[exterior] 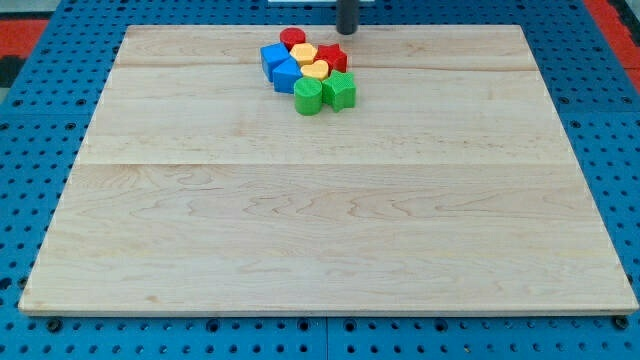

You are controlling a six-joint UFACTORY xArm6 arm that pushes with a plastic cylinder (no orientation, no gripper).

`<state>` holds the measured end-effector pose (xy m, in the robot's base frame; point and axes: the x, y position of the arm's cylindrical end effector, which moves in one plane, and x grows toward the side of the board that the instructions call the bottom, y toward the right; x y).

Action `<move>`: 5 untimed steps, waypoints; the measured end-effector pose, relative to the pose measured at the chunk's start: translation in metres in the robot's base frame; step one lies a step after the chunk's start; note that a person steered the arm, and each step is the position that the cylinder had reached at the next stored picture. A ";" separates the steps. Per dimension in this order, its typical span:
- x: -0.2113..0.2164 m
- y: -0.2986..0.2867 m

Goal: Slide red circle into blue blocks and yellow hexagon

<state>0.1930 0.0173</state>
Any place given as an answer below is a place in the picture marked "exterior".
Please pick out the green star block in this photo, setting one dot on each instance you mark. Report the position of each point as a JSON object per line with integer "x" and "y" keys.
{"x": 339, "y": 90}

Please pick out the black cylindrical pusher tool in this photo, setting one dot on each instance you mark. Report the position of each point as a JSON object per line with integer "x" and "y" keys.
{"x": 347, "y": 16}

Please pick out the red star block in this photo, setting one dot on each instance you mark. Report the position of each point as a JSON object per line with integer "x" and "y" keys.
{"x": 334, "y": 56}

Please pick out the red circle block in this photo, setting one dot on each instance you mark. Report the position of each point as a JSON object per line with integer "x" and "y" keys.
{"x": 292, "y": 36}

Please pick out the light wooden board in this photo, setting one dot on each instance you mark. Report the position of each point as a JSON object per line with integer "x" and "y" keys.
{"x": 449, "y": 189}

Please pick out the blue cube block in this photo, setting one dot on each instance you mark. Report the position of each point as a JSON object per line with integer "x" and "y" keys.
{"x": 271, "y": 57}

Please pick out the blue pentagon block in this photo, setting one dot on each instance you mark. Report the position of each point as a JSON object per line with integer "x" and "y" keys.
{"x": 285, "y": 75}

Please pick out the yellow heart block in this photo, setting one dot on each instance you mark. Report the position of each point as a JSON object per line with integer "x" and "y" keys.
{"x": 319, "y": 70}

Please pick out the yellow hexagon block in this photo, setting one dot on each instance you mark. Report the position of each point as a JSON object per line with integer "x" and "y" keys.
{"x": 303, "y": 53}

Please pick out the green cylinder block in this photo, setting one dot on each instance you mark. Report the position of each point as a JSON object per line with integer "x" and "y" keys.
{"x": 308, "y": 96}

